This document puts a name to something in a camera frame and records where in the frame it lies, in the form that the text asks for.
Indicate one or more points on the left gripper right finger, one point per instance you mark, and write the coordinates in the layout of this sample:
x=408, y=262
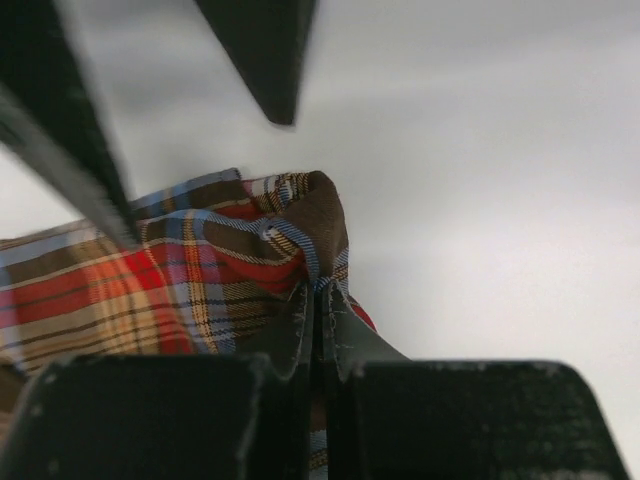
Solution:
x=390, y=417

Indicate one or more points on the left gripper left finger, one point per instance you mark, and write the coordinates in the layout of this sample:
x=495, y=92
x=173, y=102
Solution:
x=234, y=416

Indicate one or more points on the red plaid long sleeve shirt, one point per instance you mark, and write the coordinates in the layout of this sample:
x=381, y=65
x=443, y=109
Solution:
x=220, y=256

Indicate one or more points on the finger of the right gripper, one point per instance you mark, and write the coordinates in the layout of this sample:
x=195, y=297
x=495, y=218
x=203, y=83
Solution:
x=266, y=42
x=49, y=122

